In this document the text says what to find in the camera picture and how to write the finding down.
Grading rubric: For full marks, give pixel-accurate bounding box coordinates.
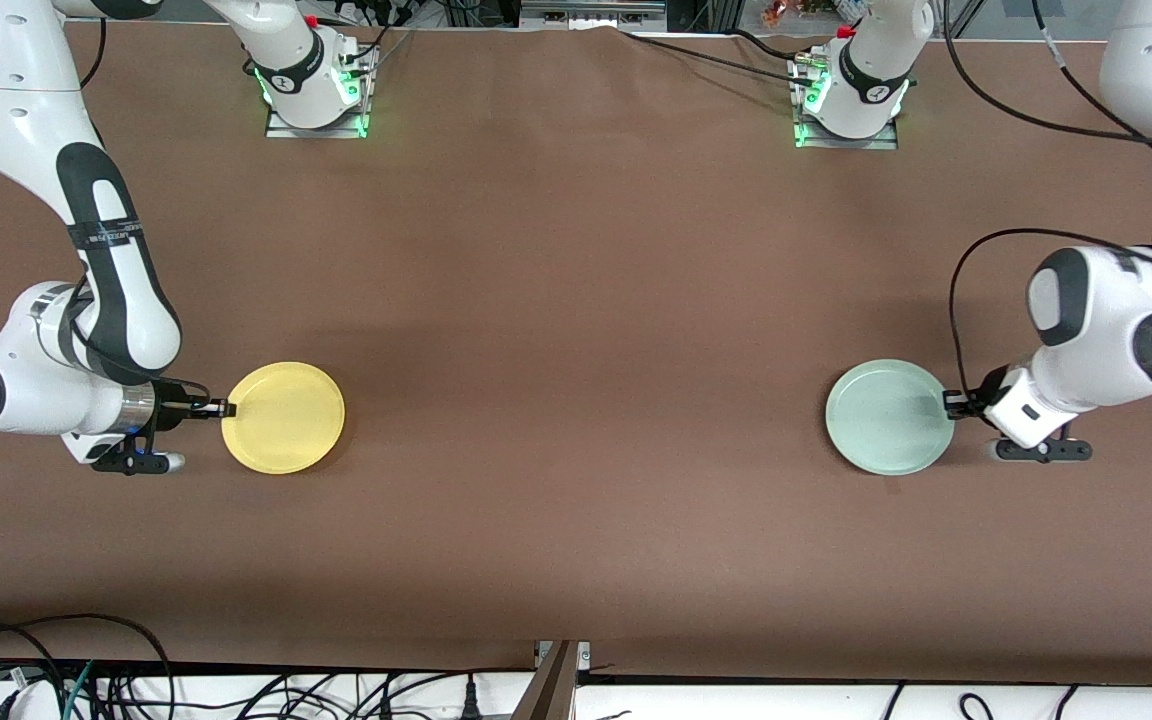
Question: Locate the pale green plate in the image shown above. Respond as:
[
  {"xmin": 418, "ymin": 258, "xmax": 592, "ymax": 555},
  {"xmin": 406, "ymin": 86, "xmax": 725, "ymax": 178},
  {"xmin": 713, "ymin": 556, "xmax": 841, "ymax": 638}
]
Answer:
[{"xmin": 825, "ymin": 359, "xmax": 957, "ymax": 477}]

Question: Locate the yellow plate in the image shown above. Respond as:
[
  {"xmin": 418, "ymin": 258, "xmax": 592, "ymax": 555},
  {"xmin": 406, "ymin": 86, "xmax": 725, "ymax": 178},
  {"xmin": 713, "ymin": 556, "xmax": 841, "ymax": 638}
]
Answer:
[{"xmin": 221, "ymin": 361, "xmax": 347, "ymax": 475}]

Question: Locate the short black cable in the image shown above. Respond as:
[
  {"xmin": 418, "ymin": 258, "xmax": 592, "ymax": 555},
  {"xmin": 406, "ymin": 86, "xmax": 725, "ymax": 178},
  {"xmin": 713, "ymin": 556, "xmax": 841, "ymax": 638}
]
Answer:
[{"xmin": 726, "ymin": 28, "xmax": 812, "ymax": 63}]

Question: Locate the thin black cable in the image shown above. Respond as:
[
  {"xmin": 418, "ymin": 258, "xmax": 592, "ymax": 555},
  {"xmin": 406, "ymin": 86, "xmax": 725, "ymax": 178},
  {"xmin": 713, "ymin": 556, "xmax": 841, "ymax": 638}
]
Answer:
[{"xmin": 341, "ymin": 20, "xmax": 417, "ymax": 76}]

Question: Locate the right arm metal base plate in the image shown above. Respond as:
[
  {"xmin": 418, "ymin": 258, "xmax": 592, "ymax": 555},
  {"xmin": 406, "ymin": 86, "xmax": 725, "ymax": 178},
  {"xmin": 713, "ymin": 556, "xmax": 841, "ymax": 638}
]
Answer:
[{"xmin": 264, "ymin": 45, "xmax": 374, "ymax": 140}]

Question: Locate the large table cover sheet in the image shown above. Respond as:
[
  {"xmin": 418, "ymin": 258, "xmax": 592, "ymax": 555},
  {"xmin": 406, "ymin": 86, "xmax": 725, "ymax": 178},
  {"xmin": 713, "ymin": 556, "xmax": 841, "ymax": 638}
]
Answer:
[{"xmin": 0, "ymin": 20, "xmax": 1152, "ymax": 686}]

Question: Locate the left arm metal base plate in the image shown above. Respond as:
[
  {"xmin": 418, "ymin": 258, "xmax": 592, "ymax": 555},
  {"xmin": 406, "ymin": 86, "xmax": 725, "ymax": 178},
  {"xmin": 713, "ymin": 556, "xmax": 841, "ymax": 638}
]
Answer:
[{"xmin": 793, "ymin": 55, "xmax": 900, "ymax": 151}]

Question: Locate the aluminium profile post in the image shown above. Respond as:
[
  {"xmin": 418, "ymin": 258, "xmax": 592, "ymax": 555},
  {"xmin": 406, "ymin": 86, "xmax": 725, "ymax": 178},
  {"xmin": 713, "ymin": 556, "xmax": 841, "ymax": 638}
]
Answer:
[{"xmin": 511, "ymin": 640, "xmax": 592, "ymax": 720}]

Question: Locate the green cable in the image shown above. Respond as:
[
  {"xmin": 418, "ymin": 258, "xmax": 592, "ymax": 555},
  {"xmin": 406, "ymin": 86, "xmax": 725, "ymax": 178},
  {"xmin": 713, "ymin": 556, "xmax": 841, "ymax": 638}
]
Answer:
[{"xmin": 61, "ymin": 660, "xmax": 97, "ymax": 720}]

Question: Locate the long black cable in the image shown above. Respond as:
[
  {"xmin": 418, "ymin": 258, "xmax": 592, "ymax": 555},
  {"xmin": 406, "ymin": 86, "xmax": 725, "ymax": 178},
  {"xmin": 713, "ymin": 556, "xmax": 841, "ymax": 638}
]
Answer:
[{"xmin": 619, "ymin": 30, "xmax": 817, "ymax": 89}]

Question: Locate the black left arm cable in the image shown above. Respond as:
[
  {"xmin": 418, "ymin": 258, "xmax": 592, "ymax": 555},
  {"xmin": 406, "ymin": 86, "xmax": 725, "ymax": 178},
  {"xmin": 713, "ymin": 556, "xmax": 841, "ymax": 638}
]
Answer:
[{"xmin": 941, "ymin": 0, "xmax": 1152, "ymax": 401}]

